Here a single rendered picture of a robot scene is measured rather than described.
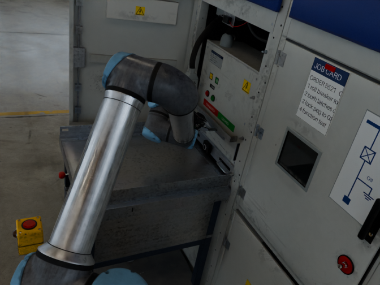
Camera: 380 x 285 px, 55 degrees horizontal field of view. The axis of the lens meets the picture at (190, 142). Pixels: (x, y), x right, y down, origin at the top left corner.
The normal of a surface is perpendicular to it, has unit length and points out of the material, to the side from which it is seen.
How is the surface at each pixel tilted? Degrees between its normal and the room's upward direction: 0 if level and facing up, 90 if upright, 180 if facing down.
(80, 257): 39
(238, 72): 90
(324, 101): 90
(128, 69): 50
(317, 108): 90
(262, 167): 90
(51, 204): 0
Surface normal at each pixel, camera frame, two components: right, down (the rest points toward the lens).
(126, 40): 0.28, 0.51
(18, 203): 0.16, -0.86
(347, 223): -0.89, 0.08
